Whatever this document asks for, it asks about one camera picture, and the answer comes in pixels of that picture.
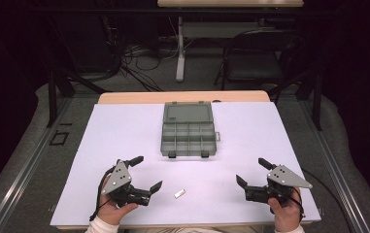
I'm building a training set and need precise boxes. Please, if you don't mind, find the wooden table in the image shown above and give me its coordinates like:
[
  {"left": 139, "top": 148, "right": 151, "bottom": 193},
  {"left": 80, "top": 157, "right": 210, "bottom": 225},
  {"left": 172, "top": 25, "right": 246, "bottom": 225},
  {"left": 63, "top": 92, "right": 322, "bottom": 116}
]
[{"left": 97, "top": 89, "right": 272, "bottom": 105}]

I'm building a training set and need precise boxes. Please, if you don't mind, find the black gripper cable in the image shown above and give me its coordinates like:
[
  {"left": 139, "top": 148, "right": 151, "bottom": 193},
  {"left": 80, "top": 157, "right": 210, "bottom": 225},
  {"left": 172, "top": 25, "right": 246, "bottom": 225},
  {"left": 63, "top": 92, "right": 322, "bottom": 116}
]
[
  {"left": 293, "top": 168, "right": 353, "bottom": 233},
  {"left": 88, "top": 167, "right": 118, "bottom": 222}
]

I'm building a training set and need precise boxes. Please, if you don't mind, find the black folding chair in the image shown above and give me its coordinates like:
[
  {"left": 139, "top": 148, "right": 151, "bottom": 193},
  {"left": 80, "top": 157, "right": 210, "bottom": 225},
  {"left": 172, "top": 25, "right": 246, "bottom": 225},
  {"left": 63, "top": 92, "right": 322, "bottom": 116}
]
[{"left": 214, "top": 28, "right": 305, "bottom": 91}]

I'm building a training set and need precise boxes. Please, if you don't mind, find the bundle of floor cables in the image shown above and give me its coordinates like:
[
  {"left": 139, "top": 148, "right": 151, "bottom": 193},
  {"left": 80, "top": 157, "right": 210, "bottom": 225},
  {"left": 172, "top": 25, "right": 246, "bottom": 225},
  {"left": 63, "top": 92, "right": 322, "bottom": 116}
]
[{"left": 106, "top": 18, "right": 177, "bottom": 93}]

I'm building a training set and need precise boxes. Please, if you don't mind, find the grey plastic organiser box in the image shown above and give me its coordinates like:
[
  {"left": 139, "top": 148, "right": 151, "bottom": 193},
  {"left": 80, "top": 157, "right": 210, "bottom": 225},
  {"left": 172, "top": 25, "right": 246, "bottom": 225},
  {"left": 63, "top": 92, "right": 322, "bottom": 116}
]
[{"left": 159, "top": 100, "right": 222, "bottom": 159}]

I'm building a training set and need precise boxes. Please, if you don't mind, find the person's left hand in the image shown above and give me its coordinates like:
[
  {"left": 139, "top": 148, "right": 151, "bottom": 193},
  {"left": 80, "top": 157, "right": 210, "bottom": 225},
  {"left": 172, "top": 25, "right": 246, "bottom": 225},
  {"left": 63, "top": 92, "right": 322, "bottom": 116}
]
[{"left": 96, "top": 177, "right": 140, "bottom": 226}]

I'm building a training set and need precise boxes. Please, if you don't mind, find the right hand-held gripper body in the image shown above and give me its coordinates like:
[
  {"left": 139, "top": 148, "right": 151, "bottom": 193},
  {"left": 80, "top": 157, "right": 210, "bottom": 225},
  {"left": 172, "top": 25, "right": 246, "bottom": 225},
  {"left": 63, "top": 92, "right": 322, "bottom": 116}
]
[{"left": 244, "top": 163, "right": 314, "bottom": 208}]

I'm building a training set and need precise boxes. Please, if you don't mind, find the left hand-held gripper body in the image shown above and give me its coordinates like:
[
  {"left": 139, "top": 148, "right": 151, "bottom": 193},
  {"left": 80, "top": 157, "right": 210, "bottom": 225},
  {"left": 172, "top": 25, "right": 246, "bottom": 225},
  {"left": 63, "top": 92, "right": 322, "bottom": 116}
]
[{"left": 101, "top": 158, "right": 151, "bottom": 208}]

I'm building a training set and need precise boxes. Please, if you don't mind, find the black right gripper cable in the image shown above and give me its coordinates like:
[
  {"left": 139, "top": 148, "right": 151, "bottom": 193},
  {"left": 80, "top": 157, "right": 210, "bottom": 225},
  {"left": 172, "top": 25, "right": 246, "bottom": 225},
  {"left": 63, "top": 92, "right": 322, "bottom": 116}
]
[{"left": 293, "top": 168, "right": 353, "bottom": 233}]

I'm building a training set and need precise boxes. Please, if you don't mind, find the person's right hand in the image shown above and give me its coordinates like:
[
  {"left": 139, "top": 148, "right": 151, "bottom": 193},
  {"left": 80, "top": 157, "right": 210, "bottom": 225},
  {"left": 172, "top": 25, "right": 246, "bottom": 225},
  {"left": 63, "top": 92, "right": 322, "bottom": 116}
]
[{"left": 267, "top": 187, "right": 304, "bottom": 233}]

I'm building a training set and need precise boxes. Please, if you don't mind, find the white-legged background desk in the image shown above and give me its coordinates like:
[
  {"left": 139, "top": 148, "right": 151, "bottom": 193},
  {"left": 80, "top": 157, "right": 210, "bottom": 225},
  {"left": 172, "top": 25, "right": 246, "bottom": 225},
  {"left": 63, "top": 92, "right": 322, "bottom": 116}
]
[{"left": 156, "top": 0, "right": 305, "bottom": 83}]

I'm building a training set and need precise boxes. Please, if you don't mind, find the black metal stand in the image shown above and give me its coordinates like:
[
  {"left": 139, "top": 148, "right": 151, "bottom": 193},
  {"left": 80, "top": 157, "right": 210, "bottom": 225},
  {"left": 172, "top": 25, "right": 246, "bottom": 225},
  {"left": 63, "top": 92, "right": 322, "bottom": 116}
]
[
  {"left": 268, "top": 62, "right": 325, "bottom": 132},
  {"left": 46, "top": 67, "right": 111, "bottom": 129}
]

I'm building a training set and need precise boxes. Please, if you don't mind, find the white table mat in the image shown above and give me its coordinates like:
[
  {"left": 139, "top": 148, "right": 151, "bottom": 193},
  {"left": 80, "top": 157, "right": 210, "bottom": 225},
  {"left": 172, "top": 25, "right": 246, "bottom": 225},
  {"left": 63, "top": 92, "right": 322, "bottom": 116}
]
[{"left": 50, "top": 101, "right": 322, "bottom": 227}]

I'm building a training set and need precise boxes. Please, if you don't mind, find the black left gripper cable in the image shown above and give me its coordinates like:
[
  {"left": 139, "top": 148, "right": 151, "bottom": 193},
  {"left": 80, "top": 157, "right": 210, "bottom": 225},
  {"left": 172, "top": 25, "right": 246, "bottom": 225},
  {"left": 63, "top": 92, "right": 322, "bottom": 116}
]
[{"left": 88, "top": 167, "right": 118, "bottom": 222}]

